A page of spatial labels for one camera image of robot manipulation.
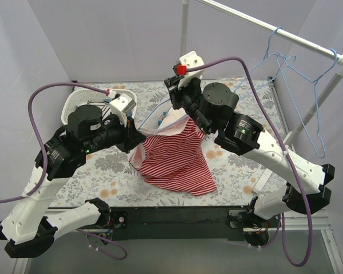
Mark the white rectangular laundry basket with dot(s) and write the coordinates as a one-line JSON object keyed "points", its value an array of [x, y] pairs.
{"points": [[150, 123]]}

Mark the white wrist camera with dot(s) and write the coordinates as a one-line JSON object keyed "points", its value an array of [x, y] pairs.
{"points": [[123, 107], [185, 69]]}

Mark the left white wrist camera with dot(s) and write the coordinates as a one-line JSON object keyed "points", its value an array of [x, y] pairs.
{"points": [[123, 107]]}

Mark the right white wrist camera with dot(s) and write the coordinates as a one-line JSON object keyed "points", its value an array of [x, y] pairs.
{"points": [[185, 69]]}

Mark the white oval laundry basket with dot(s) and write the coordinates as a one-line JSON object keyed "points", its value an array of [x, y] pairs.
{"points": [[80, 97]]}

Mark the floral patterned table mat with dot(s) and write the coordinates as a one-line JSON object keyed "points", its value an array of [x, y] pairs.
{"points": [[108, 175]]}

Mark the cream white garment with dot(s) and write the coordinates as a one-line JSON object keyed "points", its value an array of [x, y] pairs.
{"points": [[172, 116]]}

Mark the silver white clothes rack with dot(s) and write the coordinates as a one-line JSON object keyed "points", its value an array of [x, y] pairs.
{"points": [[286, 35]]}

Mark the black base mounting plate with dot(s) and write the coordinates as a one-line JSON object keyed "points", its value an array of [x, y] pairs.
{"points": [[232, 223]]}

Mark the black white striped garment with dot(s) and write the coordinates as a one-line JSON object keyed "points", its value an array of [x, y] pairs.
{"points": [[102, 105]]}

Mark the light blue hanger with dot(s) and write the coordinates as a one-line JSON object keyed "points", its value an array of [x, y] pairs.
{"points": [[263, 62], [302, 91], [173, 129]]}

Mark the red white striped tank top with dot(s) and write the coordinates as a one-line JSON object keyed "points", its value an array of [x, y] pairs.
{"points": [[176, 162]]}

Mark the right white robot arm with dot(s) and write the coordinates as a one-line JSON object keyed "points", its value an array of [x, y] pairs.
{"points": [[305, 190]]}

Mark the colourful blue orange garment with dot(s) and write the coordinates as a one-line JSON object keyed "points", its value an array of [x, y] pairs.
{"points": [[161, 118]]}

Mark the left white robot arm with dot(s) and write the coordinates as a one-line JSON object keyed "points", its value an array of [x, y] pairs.
{"points": [[28, 231]]}

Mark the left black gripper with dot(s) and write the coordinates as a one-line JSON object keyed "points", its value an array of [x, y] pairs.
{"points": [[128, 135]]}

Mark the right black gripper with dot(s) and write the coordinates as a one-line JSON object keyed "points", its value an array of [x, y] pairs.
{"points": [[176, 93]]}

